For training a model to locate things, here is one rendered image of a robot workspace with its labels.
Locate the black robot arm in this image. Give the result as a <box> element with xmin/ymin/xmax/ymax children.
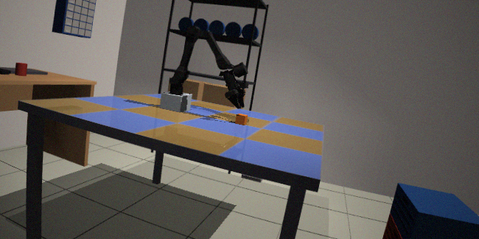
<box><xmin>168</xmin><ymin>26</ymin><xmax>248</xmax><ymax>95</ymax></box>

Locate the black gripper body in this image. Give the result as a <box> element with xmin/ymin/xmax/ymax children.
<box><xmin>225</xmin><ymin>79</ymin><xmax>245</xmax><ymax>98</ymax></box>

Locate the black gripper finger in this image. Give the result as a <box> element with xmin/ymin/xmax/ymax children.
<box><xmin>228</xmin><ymin>94</ymin><xmax>240</xmax><ymax>109</ymax></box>
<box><xmin>237</xmin><ymin>94</ymin><xmax>245</xmax><ymax>108</ymax></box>

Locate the orange block with dark square mark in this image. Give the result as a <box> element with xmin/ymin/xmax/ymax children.
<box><xmin>235</xmin><ymin>114</ymin><xmax>248</xmax><ymax>125</ymax></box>

